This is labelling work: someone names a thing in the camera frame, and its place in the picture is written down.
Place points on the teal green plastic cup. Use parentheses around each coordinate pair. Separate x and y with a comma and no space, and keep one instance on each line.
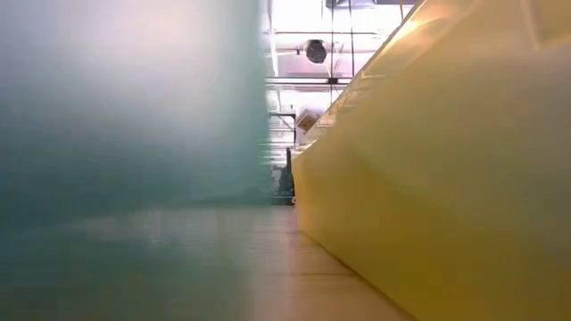
(134,111)

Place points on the dark round hanging device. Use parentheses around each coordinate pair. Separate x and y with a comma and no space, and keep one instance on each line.
(316,51)

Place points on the black aluminium table frame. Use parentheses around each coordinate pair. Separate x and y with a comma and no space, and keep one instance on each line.
(308,80)

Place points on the cream square object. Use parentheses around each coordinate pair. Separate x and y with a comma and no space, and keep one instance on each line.
(308,120)

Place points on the yellow translucent plastic bin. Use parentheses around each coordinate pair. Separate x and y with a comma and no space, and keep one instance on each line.
(446,178)

